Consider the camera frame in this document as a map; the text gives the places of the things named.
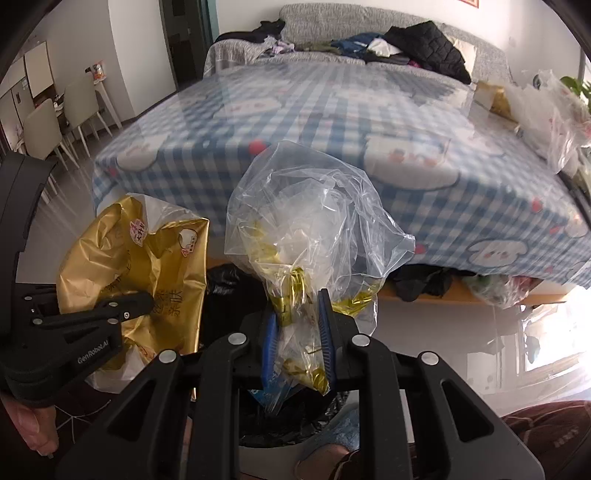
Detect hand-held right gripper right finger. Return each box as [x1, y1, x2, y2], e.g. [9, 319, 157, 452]
[316, 288, 543, 480]

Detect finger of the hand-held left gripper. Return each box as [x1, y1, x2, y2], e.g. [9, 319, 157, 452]
[28, 291, 155, 347]

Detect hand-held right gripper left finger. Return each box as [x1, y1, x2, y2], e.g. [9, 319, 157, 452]
[53, 307, 282, 480]

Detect gold tissue pack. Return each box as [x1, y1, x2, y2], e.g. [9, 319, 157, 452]
[55, 193, 211, 394]

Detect trash bin with black bag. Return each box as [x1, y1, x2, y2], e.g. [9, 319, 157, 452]
[196, 264, 366, 467]

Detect clear plastic bag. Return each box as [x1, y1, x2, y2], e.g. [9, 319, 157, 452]
[225, 141, 416, 409]

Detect person's left hand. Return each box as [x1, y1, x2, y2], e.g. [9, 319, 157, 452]
[0, 392, 60, 459]

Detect light blue cloth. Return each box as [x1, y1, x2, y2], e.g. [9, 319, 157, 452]
[299, 410, 362, 468]

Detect black cloth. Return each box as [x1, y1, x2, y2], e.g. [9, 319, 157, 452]
[392, 265, 467, 304]

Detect crumpled plastic bag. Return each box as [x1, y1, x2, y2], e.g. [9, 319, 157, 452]
[462, 272, 539, 310]

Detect beige dining chair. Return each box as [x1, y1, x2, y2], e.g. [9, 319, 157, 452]
[62, 74, 114, 140]
[23, 99, 77, 172]

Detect blue checked tablecloth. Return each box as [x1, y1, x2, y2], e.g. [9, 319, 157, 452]
[91, 60, 591, 289]

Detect white cabinet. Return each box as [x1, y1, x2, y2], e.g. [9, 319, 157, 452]
[0, 41, 54, 154]

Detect dark red patterned pants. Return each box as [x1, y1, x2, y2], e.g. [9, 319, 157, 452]
[41, 383, 591, 480]

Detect white and gold tissue box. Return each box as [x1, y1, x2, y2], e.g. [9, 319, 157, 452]
[473, 80, 518, 123]

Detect pile of small clothes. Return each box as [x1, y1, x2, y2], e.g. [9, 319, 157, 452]
[259, 37, 296, 59]

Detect blue jacket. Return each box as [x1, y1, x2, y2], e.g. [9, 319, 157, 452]
[330, 32, 386, 59]

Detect black quilted jacket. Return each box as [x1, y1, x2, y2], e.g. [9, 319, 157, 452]
[383, 21, 472, 85]

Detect white plastic bag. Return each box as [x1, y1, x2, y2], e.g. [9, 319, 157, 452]
[505, 69, 591, 174]

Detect black clothing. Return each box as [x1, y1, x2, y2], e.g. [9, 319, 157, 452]
[215, 18, 287, 45]

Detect cream cushion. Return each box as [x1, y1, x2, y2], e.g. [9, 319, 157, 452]
[450, 37, 476, 77]

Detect grey sofa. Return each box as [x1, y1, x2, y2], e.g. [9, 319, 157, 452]
[203, 4, 513, 86]

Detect green potted plant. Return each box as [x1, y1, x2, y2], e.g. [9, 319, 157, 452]
[561, 76, 591, 110]

